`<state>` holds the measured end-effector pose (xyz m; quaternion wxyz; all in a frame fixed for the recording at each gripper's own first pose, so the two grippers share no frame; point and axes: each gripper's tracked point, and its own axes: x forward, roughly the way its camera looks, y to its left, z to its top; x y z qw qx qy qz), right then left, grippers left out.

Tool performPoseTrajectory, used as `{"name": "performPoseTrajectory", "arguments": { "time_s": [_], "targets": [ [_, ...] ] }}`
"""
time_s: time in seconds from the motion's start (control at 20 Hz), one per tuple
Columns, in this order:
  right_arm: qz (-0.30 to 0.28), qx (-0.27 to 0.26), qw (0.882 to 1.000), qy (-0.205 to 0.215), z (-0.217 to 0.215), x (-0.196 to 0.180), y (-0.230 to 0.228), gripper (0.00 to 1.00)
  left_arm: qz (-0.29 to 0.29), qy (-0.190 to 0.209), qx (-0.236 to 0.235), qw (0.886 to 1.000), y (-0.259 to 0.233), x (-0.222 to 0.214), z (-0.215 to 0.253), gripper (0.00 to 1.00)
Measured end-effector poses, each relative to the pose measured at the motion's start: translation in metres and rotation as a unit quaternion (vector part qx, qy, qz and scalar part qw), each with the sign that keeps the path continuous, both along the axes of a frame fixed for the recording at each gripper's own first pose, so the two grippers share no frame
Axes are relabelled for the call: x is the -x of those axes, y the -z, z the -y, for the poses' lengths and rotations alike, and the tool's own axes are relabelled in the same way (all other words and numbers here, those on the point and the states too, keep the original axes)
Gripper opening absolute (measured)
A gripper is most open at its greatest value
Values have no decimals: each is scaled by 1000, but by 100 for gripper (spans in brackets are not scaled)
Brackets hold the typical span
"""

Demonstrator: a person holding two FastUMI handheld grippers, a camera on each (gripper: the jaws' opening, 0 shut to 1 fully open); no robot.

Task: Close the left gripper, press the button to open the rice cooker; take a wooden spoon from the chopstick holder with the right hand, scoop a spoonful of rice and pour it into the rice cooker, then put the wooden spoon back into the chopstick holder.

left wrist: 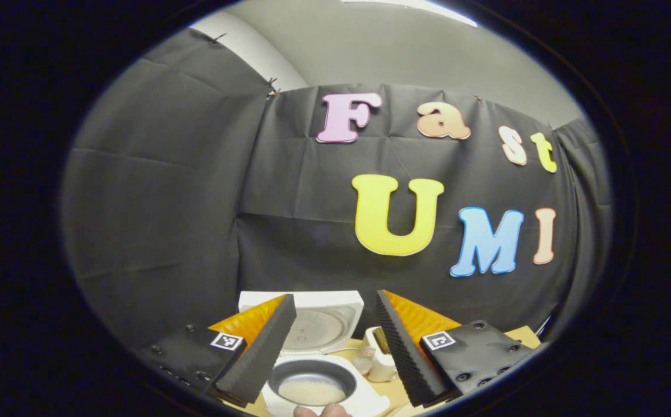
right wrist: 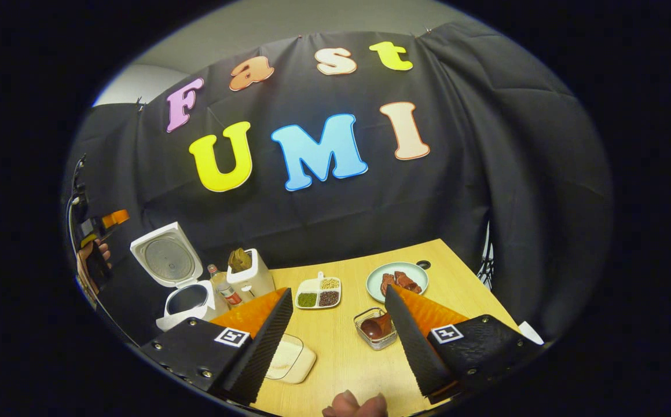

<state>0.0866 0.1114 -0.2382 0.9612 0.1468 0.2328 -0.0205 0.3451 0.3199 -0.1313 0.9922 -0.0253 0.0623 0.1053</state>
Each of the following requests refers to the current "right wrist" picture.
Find white rice cooker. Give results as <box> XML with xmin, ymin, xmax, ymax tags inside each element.
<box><xmin>130</xmin><ymin>222</ymin><xmax>232</xmax><ymax>332</ymax></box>

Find clear bottle with red label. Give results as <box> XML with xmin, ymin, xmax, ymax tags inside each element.
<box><xmin>207</xmin><ymin>264</ymin><xmax>243</xmax><ymax>309</ymax></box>

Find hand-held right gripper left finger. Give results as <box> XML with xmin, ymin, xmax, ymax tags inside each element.
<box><xmin>140</xmin><ymin>288</ymin><xmax>294</xmax><ymax>406</ymax></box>

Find brown toast slice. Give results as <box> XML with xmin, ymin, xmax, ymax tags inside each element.
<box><xmin>229</xmin><ymin>248</ymin><xmax>253</xmax><ymax>273</ymax></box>

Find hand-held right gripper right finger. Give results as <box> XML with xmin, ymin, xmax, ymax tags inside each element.
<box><xmin>384</xmin><ymin>284</ymin><xmax>544</xmax><ymax>405</ymax></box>

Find pale green plate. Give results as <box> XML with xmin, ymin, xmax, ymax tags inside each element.
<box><xmin>366</xmin><ymin>262</ymin><xmax>430</xmax><ymax>304</ymax></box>

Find beige dish of rice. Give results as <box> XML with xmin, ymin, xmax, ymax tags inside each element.
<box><xmin>265</xmin><ymin>334</ymin><xmax>317</xmax><ymax>385</ymax></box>

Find white compartment dish with beans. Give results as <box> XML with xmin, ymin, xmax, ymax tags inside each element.
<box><xmin>294</xmin><ymin>272</ymin><xmax>342</xmax><ymax>310</ymax></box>

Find white toaster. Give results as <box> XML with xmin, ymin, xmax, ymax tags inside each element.
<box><xmin>226</xmin><ymin>248</ymin><xmax>276</xmax><ymax>302</ymax></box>

